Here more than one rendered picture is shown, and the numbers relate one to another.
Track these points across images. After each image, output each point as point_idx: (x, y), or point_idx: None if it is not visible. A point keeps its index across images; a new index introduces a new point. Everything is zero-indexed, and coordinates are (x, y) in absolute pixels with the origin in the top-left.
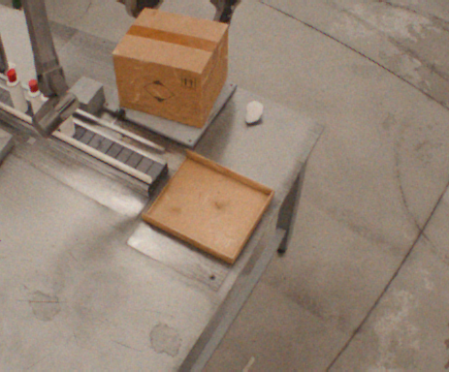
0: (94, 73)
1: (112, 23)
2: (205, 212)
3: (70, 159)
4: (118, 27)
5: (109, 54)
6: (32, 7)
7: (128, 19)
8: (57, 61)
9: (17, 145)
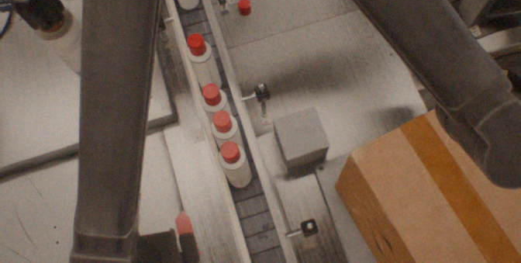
0: (344, 98)
1: None
2: None
3: (222, 207)
4: None
5: (382, 82)
6: (93, 75)
7: None
8: (121, 246)
9: (177, 126)
